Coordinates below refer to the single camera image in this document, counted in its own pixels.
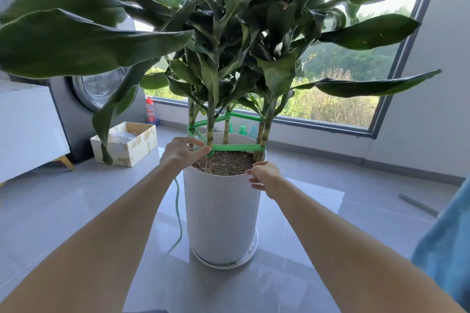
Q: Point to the person's right hand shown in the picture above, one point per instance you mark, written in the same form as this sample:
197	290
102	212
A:
268	177

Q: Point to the person's left hand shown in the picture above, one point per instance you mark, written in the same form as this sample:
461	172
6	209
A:
178	155

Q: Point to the person's right middle finger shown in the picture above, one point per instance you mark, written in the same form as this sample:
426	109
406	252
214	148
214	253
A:
256	180

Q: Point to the person's left thumb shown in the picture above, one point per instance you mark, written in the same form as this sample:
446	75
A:
202	152

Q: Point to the person's right thumb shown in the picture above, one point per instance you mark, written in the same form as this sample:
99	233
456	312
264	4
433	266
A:
260	164

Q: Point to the green plant tie tape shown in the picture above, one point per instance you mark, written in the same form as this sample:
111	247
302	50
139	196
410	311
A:
235	147

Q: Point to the white ribbed plant pot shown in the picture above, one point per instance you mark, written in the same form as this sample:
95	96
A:
220	213

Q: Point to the person's right forearm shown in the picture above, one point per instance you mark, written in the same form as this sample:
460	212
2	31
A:
352	261

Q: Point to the person's left forearm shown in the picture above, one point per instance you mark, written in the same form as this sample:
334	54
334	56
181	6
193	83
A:
99	243

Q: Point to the brown potting soil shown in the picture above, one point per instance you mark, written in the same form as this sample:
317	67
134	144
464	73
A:
229	163

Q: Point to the pale open wooden box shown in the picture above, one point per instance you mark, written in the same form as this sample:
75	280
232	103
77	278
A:
141	142

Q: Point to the red-capped cleaner bottle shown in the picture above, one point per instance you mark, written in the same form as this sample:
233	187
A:
151	113

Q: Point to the white pot saucer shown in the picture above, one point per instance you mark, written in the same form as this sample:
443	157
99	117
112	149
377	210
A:
253	248

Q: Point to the grey front-load washing machine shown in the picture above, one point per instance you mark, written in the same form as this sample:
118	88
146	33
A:
69	122

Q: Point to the grey metal rod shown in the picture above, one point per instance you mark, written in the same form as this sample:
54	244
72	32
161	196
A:
418	205

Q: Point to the large green leafy plant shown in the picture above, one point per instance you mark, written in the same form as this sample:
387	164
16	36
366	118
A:
73	41

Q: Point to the dark-framed window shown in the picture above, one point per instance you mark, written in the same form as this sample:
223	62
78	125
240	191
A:
400	63

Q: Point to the white cabinet with wooden legs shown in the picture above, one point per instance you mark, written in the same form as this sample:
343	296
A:
25	129

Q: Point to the blue garment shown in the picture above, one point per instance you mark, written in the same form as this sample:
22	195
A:
446	250

